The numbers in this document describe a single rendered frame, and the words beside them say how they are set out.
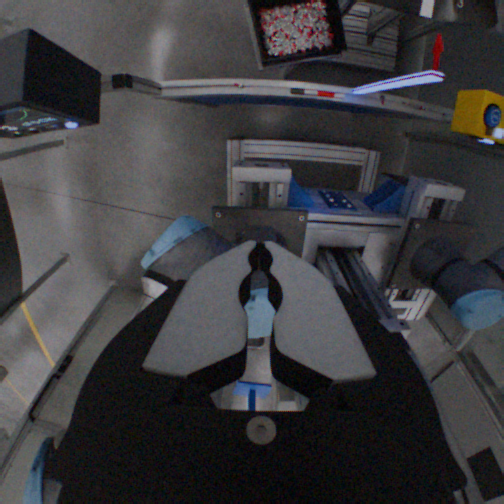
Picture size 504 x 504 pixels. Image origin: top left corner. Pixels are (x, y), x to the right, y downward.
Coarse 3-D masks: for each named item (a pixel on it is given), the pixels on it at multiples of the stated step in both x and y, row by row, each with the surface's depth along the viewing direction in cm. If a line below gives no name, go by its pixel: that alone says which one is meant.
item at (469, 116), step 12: (468, 96) 38; (480, 96) 35; (492, 96) 34; (456, 108) 42; (468, 108) 39; (480, 108) 36; (456, 120) 43; (468, 120) 40; (480, 120) 37; (456, 132) 45; (468, 132) 40; (480, 132) 38
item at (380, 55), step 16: (352, 16) 94; (368, 16) 93; (352, 32) 101; (384, 32) 97; (352, 48) 105; (368, 48) 102; (384, 48) 101; (336, 64) 113; (352, 64) 108; (368, 64) 107; (384, 64) 106
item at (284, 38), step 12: (312, 0) 44; (324, 0) 44; (264, 12) 46; (276, 12) 46; (288, 12) 46; (312, 12) 45; (324, 12) 45; (264, 24) 48; (276, 24) 48; (288, 24) 47; (300, 24) 47; (312, 24) 47; (324, 24) 47; (264, 36) 49; (276, 36) 49; (288, 36) 49; (300, 36) 49; (312, 36) 49; (264, 48) 52; (276, 48) 51; (288, 48) 51; (300, 48) 50; (312, 48) 50; (324, 48) 50
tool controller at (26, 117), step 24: (0, 48) 20; (24, 48) 20; (48, 48) 23; (0, 72) 21; (24, 72) 21; (48, 72) 25; (72, 72) 30; (96, 72) 35; (0, 96) 22; (24, 96) 22; (48, 96) 26; (72, 96) 31; (96, 96) 37; (0, 120) 27; (24, 120) 29; (48, 120) 32; (72, 120) 35; (96, 120) 39
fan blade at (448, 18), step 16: (368, 0) 25; (384, 0) 24; (400, 0) 23; (416, 0) 22; (448, 0) 20; (480, 0) 18; (432, 16) 23; (448, 16) 22; (464, 16) 21; (480, 16) 20; (496, 16) 19
